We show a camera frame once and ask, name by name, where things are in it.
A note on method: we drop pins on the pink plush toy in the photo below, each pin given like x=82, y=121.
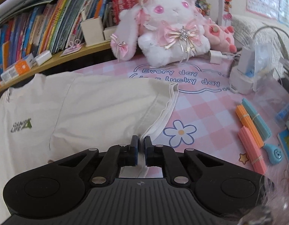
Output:
x=219, y=37

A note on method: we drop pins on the white knit cover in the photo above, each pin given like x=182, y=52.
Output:
x=247, y=28

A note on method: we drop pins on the clear plastic bag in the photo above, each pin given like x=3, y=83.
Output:
x=264, y=61

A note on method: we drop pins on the small white box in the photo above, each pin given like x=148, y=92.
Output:
x=43, y=58

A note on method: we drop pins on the pink clip card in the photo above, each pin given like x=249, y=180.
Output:
x=71, y=49

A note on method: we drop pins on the cream pen holder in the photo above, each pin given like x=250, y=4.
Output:
x=91, y=32

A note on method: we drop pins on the row of colourful books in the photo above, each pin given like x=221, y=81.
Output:
x=41, y=28

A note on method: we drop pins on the blue toy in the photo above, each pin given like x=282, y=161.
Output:
x=274, y=155

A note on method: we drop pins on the cream t-shirt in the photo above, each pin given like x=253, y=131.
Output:
x=88, y=110

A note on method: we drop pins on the red box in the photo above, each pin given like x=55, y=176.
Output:
x=121, y=2

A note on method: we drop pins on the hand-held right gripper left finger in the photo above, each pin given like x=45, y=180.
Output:
x=135, y=154

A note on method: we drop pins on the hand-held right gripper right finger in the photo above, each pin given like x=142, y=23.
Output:
x=146, y=154

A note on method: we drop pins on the teal stick bundle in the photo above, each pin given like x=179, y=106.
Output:
x=257, y=118

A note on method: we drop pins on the blue picture book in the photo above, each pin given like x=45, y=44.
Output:
x=287, y=145

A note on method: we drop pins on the small cream holder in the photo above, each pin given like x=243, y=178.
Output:
x=110, y=34

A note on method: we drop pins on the pink checked cartoon desk mat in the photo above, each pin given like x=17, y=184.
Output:
x=205, y=112

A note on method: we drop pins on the pink stick bundle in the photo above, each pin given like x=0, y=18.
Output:
x=252, y=150

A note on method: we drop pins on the orange stick bundle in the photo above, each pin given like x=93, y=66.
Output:
x=250, y=126

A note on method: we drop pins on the white plush bunny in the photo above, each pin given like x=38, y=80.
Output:
x=167, y=39

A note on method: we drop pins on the white charger plug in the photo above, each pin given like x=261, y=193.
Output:
x=215, y=56

